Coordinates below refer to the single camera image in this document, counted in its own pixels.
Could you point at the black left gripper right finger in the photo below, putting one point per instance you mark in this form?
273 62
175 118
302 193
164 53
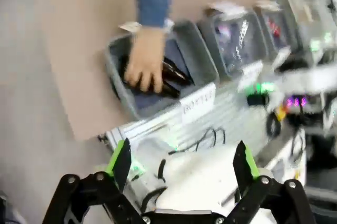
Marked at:
273 203

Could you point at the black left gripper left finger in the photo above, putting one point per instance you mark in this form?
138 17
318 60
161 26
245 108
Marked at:
87 203

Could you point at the brown glass bottle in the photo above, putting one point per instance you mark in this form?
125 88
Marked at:
176 72
172 91

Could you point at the printed drink can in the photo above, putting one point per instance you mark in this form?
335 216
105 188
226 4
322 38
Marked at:
275 27

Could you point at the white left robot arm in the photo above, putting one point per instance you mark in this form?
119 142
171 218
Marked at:
197 181

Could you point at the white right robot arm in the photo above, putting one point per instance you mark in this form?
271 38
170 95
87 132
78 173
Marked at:
310 77

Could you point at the white CAN paper label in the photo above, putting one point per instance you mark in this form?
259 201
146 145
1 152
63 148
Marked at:
281 56

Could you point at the grey fabric basket for bottles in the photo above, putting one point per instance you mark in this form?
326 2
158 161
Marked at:
205 66

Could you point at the grey fabric basket for cans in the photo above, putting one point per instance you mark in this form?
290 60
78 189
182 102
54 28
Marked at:
288 31

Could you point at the grey fabric basket for plastic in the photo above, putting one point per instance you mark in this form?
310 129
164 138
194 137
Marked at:
210 31

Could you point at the person's right hand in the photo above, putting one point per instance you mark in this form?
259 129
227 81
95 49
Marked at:
146 58

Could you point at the white BOTTLE paper label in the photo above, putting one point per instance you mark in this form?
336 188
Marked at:
198 102

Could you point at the white PLASTIC paper label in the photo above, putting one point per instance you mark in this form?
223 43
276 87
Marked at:
251 75

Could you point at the blank white card label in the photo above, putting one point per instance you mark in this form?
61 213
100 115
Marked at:
268 5
129 27

